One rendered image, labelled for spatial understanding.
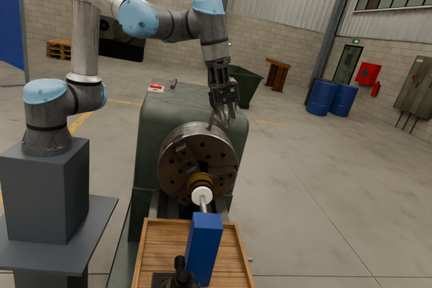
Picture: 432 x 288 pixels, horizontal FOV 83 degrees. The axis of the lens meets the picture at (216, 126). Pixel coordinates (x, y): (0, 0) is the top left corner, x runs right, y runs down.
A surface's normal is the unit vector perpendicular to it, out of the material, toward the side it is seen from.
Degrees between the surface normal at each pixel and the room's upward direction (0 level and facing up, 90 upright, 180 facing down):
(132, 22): 90
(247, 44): 90
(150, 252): 0
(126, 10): 90
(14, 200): 90
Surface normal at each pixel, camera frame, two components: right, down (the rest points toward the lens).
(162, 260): 0.19, -0.92
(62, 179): 0.05, 0.37
